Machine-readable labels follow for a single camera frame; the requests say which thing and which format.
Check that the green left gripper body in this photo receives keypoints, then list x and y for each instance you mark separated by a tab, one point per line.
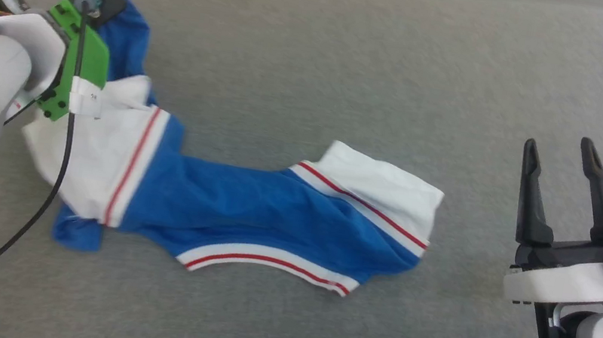
90	57

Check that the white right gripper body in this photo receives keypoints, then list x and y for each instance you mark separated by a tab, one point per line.
562	283

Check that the blue white basketball jersey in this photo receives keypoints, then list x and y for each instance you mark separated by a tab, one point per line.
270	212

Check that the grey fabric sofa cushion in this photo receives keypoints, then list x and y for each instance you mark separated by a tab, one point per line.
353	68

